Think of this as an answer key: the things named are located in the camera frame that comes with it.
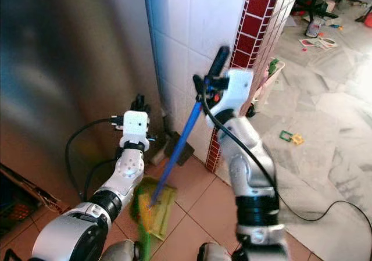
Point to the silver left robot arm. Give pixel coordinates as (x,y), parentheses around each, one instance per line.
(128,171)

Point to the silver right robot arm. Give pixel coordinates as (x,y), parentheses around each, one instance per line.
(253,179)

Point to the dark floor block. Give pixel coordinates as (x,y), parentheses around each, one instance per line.
(170,147)

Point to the green and yellow floor toy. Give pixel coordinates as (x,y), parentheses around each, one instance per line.
(292,137)

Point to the red floor object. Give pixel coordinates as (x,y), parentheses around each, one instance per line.
(368,20)

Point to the white tiled red trimmed counter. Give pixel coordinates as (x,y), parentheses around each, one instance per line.
(186,22)

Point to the stainless steel fridge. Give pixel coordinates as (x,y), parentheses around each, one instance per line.
(75,75)

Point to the white and red paper sheets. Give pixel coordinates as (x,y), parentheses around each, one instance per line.
(318,42)

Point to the grey slipper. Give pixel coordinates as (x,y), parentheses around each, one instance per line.
(314,27)

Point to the black chair base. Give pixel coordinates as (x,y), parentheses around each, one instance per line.
(319,6)

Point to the grey robot leg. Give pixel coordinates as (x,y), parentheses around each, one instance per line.
(121,251)
(215,253)

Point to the dark crate with cardboard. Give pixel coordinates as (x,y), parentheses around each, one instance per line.
(20,197)

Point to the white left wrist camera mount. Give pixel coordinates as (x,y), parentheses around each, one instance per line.
(135,125)

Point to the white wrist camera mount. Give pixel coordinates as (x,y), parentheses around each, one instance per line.
(238,92)
(135,125)

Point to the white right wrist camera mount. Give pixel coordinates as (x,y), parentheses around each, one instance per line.
(238,92)

